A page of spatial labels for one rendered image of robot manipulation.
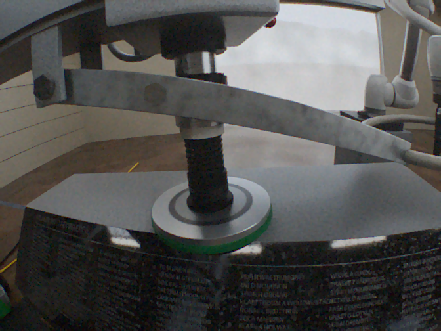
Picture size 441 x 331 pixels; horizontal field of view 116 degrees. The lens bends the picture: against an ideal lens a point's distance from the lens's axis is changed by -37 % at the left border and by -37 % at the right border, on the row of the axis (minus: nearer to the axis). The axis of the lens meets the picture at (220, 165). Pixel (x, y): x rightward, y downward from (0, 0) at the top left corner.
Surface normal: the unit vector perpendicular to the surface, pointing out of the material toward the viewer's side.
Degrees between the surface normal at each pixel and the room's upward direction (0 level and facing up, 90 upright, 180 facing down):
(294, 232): 0
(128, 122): 90
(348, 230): 0
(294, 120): 90
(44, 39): 90
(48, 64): 90
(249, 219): 0
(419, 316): 45
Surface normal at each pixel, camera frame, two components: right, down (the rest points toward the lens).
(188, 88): 0.14, 0.33
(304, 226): -0.08, -0.93
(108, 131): -0.13, 0.36
